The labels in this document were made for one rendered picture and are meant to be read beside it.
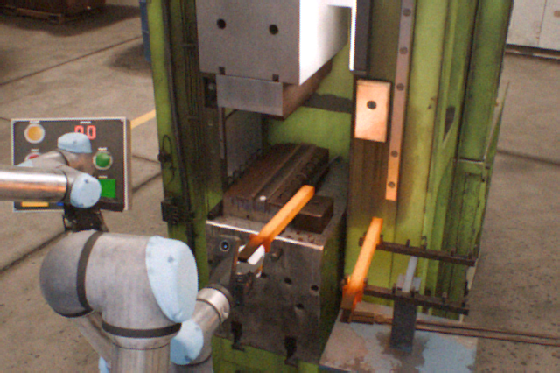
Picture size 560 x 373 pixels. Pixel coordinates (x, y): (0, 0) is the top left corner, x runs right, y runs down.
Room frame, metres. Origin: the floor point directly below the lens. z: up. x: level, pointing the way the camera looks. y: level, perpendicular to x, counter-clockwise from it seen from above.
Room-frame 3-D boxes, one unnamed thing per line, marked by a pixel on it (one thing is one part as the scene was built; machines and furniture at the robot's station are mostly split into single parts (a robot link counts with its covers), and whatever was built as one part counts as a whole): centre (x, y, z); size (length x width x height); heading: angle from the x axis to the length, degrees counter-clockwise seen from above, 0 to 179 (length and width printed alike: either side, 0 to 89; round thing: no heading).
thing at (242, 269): (1.09, 0.11, 1.11); 0.12 x 0.08 x 0.09; 157
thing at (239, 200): (1.87, 0.01, 0.96); 0.42 x 0.20 x 0.09; 157
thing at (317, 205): (1.67, -0.10, 0.95); 0.12 x 0.08 x 0.06; 157
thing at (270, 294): (1.86, -0.05, 0.69); 0.56 x 0.38 x 0.45; 157
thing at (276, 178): (1.86, -0.01, 0.99); 0.42 x 0.05 x 0.01; 157
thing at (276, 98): (1.87, 0.01, 1.32); 0.42 x 0.20 x 0.10; 157
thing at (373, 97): (1.68, -0.25, 1.27); 0.09 x 0.02 x 0.17; 67
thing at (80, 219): (1.46, 0.52, 1.07); 0.09 x 0.08 x 0.12; 135
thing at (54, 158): (1.38, 0.56, 1.23); 0.11 x 0.11 x 0.08; 52
